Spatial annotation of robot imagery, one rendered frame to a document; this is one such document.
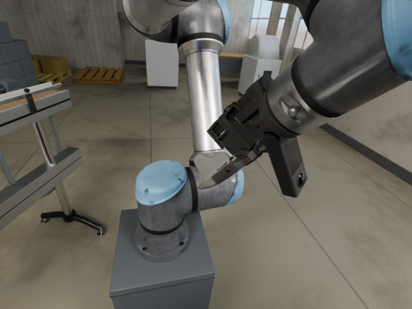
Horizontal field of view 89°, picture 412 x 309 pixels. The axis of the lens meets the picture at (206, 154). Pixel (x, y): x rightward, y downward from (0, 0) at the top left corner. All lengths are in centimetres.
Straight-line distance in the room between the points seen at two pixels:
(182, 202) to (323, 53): 39
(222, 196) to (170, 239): 17
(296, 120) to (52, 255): 167
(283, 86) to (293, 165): 13
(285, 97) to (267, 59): 445
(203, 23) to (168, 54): 440
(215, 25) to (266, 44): 420
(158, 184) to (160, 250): 19
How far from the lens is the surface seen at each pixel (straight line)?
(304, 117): 24
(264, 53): 471
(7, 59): 423
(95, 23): 689
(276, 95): 24
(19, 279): 174
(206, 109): 52
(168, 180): 47
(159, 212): 49
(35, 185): 143
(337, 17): 22
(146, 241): 59
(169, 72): 500
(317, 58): 22
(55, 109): 140
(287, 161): 31
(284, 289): 158
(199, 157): 35
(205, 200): 51
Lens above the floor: 131
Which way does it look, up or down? 31 degrees down
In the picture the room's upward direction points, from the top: 6 degrees clockwise
